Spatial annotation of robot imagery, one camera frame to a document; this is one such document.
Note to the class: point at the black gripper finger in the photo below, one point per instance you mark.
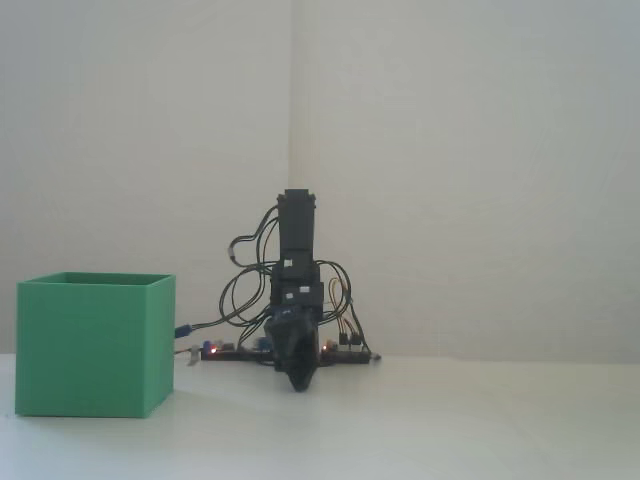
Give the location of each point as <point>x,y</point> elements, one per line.
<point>310,355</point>
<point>287,355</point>

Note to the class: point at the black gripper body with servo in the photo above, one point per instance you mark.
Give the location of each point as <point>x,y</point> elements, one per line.
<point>300,314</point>

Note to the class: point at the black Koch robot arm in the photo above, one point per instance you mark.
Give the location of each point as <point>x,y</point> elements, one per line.
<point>297,225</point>

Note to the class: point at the green square plastic bin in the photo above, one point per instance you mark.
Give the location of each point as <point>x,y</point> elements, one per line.
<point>80,350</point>

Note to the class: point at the blue circuit board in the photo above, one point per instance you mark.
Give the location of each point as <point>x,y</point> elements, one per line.
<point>261,344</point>

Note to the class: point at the grey table clamp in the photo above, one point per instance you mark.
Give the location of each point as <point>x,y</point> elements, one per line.
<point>193,356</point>

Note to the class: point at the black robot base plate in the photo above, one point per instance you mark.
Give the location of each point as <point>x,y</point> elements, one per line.
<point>235,355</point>

